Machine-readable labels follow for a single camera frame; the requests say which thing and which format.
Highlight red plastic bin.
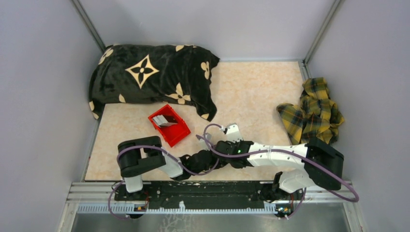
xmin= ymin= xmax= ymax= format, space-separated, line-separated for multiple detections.
xmin=148 ymin=104 xmax=191 ymax=147

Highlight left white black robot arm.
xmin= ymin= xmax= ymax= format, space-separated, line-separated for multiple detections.
xmin=117 ymin=136 xmax=227 ymax=200

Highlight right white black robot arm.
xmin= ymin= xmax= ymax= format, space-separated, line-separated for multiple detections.
xmin=214 ymin=138 xmax=344 ymax=199

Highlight cards in red bin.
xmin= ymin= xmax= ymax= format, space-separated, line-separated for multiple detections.
xmin=152 ymin=115 xmax=178 ymax=127

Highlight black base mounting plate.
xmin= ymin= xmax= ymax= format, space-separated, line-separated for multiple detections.
xmin=114 ymin=181 xmax=302 ymax=210

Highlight yellow plaid cloth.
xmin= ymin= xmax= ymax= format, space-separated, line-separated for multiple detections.
xmin=276 ymin=77 xmax=345 ymax=145

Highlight black floral pillow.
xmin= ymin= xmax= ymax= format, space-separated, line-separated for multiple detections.
xmin=88 ymin=44 xmax=220 ymax=121

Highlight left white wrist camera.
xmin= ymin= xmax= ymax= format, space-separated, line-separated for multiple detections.
xmin=198 ymin=132 xmax=213 ymax=150

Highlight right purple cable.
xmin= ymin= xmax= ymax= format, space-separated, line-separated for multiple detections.
xmin=203 ymin=123 xmax=360 ymax=220

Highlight purple cable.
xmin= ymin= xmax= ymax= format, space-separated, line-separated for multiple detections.
xmin=107 ymin=132 xmax=221 ymax=221
xmin=203 ymin=123 xmax=360 ymax=220

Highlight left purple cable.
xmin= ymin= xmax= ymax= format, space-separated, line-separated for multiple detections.
xmin=107 ymin=132 xmax=221 ymax=221

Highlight aluminium frame rail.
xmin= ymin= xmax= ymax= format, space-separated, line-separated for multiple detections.
xmin=69 ymin=181 xmax=357 ymax=215

